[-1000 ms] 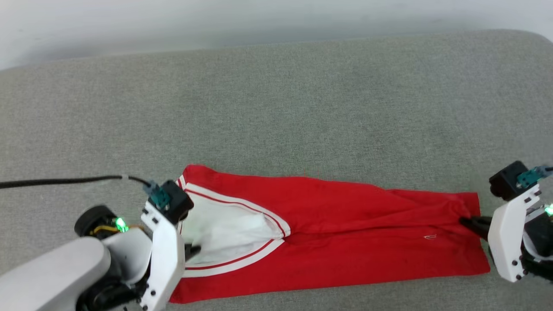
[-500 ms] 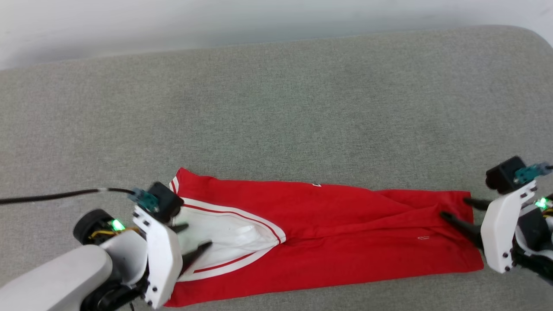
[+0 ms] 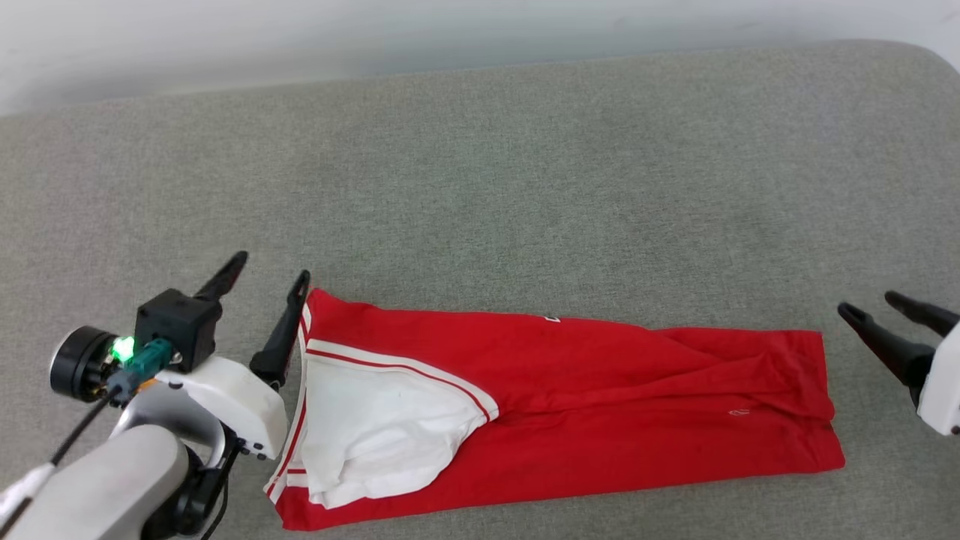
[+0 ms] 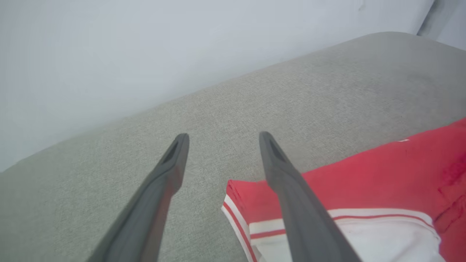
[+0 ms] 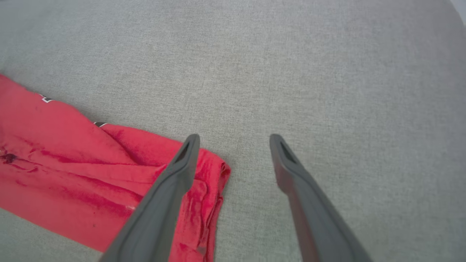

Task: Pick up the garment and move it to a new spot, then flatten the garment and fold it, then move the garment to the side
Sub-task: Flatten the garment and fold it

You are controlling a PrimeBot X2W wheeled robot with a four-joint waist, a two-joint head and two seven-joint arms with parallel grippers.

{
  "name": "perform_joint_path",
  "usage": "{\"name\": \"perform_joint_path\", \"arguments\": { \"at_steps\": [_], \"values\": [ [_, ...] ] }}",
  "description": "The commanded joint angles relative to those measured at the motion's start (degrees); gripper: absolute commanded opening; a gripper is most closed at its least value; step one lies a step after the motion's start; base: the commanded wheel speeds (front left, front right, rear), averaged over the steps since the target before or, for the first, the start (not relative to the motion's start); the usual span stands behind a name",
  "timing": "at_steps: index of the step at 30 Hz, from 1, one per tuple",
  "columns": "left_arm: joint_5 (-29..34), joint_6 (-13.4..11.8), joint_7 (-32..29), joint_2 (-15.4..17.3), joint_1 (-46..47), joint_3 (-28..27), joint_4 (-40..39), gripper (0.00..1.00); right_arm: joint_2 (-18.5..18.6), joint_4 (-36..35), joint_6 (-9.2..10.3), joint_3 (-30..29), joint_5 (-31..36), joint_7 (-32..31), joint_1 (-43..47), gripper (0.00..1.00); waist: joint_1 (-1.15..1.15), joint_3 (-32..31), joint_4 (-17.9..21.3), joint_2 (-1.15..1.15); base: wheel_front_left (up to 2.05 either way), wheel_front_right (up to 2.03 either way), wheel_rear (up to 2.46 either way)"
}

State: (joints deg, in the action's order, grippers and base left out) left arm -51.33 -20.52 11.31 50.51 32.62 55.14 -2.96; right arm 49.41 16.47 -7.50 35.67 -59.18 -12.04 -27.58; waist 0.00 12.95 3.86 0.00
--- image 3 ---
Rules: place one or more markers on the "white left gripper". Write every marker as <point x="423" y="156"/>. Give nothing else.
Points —
<point x="240" y="397"/>

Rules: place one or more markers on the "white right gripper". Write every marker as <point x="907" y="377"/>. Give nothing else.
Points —
<point x="945" y="390"/>

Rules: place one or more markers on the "red and white shirt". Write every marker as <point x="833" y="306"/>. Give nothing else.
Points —
<point x="600" y="397"/>

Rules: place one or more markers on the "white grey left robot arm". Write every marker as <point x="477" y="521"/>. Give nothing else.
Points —
<point x="112" y="480"/>

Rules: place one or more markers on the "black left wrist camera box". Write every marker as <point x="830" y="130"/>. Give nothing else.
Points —
<point x="176" y="326"/>

